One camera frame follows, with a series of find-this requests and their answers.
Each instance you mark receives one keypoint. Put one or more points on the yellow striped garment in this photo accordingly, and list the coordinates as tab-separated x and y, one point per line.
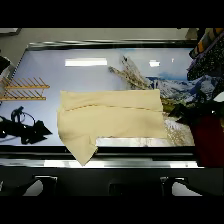
208	39

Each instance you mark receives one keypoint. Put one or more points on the silver frame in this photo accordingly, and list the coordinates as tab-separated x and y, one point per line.
116	163

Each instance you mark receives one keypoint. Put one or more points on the wooden rack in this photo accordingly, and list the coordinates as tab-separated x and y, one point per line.
23	87

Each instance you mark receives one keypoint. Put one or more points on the red garment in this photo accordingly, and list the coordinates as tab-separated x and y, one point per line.
210	140

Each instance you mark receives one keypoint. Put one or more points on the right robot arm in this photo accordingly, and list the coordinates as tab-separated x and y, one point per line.
185	113

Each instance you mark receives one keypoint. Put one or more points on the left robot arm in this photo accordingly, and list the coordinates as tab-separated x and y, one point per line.
30	133

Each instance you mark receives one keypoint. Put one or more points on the beige garment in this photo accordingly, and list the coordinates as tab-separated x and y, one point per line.
113	120

